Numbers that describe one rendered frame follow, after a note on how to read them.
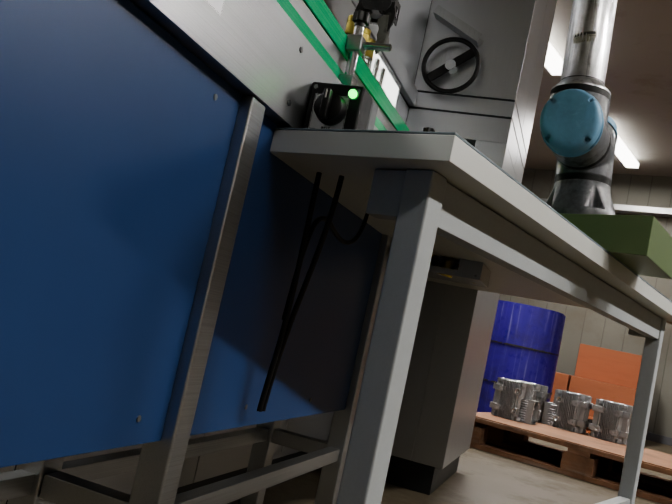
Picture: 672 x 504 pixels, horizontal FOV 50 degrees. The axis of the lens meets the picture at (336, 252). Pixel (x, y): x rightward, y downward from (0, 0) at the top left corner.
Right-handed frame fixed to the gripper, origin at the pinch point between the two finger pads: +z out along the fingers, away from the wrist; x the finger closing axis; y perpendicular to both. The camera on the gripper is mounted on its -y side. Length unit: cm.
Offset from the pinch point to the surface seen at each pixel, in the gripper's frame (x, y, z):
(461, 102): -5, 97, -22
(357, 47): -15, -48, 20
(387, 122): -13.3, -15.8, 22.2
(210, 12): -14, -91, 35
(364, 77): -13.3, -35.9, 20.5
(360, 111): -23, -62, 35
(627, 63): -63, 383, -162
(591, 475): -79, 236, 112
